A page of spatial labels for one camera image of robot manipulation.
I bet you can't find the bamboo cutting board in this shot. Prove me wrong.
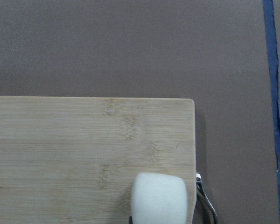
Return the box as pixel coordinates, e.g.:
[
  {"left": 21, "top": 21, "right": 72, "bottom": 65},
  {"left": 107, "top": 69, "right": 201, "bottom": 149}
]
[{"left": 0, "top": 96, "right": 196, "bottom": 224}]

